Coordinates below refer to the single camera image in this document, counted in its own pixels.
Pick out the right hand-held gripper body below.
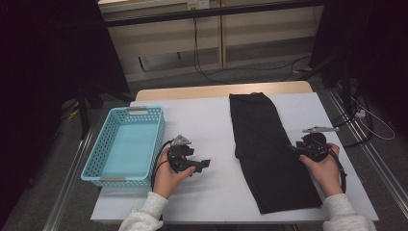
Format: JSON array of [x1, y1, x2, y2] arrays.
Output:
[[294, 125, 341, 163]]

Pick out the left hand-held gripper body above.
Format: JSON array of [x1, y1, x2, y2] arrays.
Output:
[[166, 134, 196, 174]]

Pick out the black pants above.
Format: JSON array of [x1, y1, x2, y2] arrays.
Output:
[[228, 91, 323, 215]]

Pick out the light blue perforated basket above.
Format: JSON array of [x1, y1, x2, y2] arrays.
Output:
[[80, 106, 166, 189]]

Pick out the person's left hand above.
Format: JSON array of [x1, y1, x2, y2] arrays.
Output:
[[153, 147, 196, 200]]

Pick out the person's right hand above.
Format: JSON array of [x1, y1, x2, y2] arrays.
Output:
[[299, 142, 344, 198]]

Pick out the black tripod stand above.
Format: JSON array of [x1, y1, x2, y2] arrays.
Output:
[[76, 81, 136, 141], [301, 52, 374, 148]]

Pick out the wooden table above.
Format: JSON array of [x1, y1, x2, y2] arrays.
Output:
[[135, 80, 314, 102]]

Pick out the black curtain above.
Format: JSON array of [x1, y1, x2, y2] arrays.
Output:
[[309, 0, 408, 136], [0, 0, 130, 225]]

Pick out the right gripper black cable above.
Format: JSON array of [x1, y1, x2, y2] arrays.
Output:
[[320, 141, 348, 193]]

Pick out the metal floor rail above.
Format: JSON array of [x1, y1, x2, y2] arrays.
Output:
[[42, 126, 94, 231], [326, 89, 408, 210]]

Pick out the white cable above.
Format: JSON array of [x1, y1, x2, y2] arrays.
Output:
[[350, 95, 396, 141]]

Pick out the black power cable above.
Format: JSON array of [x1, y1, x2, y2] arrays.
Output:
[[191, 9, 313, 86]]

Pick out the white wall socket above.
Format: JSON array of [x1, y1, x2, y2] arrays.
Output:
[[187, 0, 211, 11]]

